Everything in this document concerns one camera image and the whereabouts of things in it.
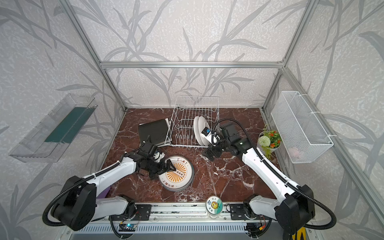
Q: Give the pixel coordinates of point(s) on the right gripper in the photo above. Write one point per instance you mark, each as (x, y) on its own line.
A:
(214, 148)

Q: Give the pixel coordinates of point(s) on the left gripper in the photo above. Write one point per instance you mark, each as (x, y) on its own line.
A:
(160, 167)

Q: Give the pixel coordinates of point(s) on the round white plate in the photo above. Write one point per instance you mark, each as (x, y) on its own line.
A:
(190, 181)
(201, 125)
(196, 131)
(180, 174)

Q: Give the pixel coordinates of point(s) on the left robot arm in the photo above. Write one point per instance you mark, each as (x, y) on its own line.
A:
(78, 203)

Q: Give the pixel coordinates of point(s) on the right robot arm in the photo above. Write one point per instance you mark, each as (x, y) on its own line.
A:
(294, 206)

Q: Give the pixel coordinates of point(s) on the potted artificial plant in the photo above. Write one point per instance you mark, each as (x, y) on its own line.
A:
(269, 141)

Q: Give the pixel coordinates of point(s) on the left circuit board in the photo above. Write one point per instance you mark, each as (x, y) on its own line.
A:
(126, 227)

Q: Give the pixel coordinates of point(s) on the right circuit board wiring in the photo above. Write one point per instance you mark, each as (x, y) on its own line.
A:
(255, 229)

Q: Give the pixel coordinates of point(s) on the green sponge mat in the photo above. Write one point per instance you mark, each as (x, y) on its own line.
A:
(70, 126)

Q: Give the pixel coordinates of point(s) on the yellow work glove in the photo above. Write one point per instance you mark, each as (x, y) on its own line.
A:
(301, 234)

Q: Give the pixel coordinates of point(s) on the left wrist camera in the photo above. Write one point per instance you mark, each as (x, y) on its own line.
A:
(158, 155)

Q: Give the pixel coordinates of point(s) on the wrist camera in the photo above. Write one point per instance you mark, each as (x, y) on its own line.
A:
(211, 136)
(158, 155)

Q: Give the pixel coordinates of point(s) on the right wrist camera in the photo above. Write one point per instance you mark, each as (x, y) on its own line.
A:
(211, 136)

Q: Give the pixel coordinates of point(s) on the white wire dish rack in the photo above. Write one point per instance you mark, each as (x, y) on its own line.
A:
(180, 132)

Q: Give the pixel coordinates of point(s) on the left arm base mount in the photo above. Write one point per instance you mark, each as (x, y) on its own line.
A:
(139, 212)

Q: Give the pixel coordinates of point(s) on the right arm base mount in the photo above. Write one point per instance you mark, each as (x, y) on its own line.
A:
(237, 213)

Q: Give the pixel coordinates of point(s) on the white mesh wall basket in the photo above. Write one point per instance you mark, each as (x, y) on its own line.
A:
(304, 137)

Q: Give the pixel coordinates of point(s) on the clear plastic wall shelf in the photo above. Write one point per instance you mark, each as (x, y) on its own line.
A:
(33, 149)

